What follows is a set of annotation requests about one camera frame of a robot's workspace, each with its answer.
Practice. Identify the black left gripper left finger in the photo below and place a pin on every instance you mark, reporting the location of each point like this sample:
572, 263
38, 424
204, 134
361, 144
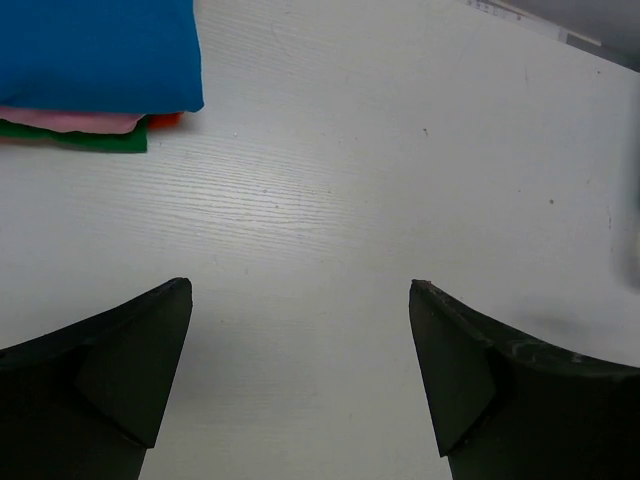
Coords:
87, 401

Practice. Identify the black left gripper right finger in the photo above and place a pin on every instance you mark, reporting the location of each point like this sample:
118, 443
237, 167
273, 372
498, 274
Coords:
507, 405

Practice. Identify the green folded t shirt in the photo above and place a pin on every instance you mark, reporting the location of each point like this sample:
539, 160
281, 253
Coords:
131, 142

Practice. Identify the pink folded t shirt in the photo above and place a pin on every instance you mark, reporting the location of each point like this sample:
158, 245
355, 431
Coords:
66, 122

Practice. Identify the red folded t shirt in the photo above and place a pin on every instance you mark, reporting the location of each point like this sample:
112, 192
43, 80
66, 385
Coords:
163, 121

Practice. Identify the blue folded t shirt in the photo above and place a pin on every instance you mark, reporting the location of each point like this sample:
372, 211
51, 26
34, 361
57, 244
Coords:
135, 57

